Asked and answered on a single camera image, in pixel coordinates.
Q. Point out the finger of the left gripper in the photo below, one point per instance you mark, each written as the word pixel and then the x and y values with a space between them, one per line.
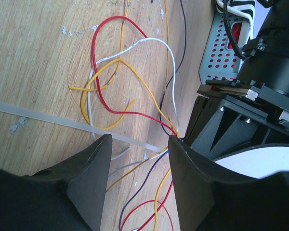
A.
pixel 221 126

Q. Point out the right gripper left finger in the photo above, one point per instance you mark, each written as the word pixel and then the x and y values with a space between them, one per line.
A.
pixel 68 196

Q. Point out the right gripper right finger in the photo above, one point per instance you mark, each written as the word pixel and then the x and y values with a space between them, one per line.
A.
pixel 210 197

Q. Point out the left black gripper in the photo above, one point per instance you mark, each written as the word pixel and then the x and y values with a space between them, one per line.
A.
pixel 263 79

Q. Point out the white zip tie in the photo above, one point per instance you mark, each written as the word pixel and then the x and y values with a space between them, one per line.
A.
pixel 36 115

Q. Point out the blue plastic basket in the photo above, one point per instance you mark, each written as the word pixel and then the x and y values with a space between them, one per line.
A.
pixel 219 60

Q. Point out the black white striped cloth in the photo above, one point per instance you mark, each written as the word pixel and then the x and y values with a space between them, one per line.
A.
pixel 246 10

